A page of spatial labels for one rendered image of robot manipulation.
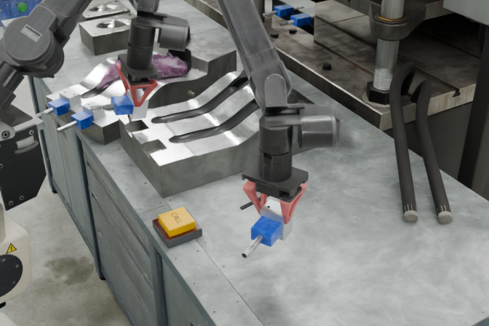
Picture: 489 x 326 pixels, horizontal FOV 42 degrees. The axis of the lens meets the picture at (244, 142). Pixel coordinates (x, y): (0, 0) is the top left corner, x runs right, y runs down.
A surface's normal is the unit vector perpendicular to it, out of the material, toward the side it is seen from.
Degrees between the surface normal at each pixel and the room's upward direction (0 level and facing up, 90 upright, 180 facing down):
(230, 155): 90
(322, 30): 90
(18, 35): 48
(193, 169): 90
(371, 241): 0
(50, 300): 0
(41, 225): 0
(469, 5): 90
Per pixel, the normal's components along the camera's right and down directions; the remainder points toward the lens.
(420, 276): -0.01, -0.85
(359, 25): 0.50, 0.45
